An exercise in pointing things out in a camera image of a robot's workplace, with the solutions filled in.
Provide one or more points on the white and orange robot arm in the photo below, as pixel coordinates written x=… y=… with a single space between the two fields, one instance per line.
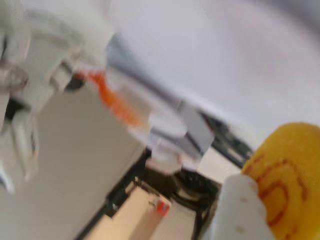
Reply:
x=75 y=50

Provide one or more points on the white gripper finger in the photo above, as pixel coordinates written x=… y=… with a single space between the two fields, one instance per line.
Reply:
x=237 y=215

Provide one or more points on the small red clip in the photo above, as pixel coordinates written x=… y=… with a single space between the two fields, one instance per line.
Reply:
x=163 y=207

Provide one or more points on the yellow egg sushi toy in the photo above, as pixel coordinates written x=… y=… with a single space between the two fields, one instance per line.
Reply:
x=290 y=175

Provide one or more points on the white grey box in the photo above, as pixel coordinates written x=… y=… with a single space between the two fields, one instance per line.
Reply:
x=192 y=130

